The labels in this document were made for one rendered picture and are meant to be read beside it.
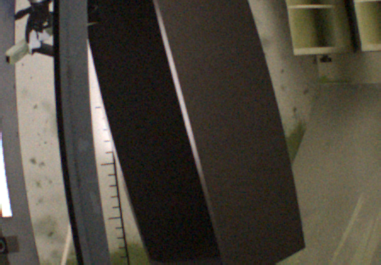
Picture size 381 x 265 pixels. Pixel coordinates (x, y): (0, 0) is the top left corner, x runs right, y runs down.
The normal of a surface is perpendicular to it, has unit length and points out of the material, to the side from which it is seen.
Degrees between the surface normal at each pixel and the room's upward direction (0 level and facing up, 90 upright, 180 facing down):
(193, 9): 90
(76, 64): 90
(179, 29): 90
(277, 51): 90
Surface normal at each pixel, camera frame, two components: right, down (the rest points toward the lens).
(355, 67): -0.86, 0.10
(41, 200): 0.51, 0.00
